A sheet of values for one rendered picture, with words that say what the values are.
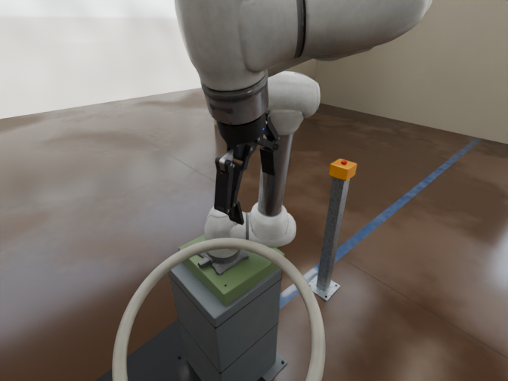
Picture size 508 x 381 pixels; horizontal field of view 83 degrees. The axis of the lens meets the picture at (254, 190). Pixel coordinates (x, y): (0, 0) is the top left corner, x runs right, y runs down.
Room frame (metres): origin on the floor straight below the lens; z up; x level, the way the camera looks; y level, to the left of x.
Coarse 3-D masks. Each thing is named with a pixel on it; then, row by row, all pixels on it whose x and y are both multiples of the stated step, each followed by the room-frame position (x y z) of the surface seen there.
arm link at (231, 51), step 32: (192, 0) 0.33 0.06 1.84; (224, 0) 0.32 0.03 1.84; (256, 0) 0.33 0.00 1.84; (288, 0) 0.34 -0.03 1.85; (192, 32) 0.34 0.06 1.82; (224, 32) 0.33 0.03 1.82; (256, 32) 0.34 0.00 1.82; (288, 32) 0.35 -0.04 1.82; (224, 64) 0.35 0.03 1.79; (256, 64) 0.35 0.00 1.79
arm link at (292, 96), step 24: (288, 72) 0.91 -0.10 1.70; (288, 96) 0.85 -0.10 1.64; (312, 96) 0.87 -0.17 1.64; (288, 120) 0.86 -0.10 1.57; (288, 144) 0.91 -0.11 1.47; (264, 192) 0.95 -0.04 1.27; (264, 216) 0.96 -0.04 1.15; (288, 216) 1.03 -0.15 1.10; (264, 240) 0.95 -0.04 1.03; (288, 240) 0.97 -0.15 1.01
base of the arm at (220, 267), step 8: (200, 256) 1.01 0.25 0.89; (208, 256) 0.97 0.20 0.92; (232, 256) 0.96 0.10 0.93; (240, 256) 1.00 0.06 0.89; (248, 256) 1.01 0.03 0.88; (200, 264) 0.93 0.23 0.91; (208, 264) 0.95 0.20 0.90; (216, 264) 0.94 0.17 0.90; (224, 264) 0.94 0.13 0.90; (232, 264) 0.95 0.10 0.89; (216, 272) 0.91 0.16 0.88; (224, 272) 0.92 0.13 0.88
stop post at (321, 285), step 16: (336, 160) 1.65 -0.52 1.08; (336, 176) 1.57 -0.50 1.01; (352, 176) 1.59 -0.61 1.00; (336, 192) 1.58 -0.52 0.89; (336, 208) 1.56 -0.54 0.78; (336, 224) 1.55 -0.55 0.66; (336, 240) 1.59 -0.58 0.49; (320, 272) 1.59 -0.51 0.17; (320, 288) 1.58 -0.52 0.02; (336, 288) 1.58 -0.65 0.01
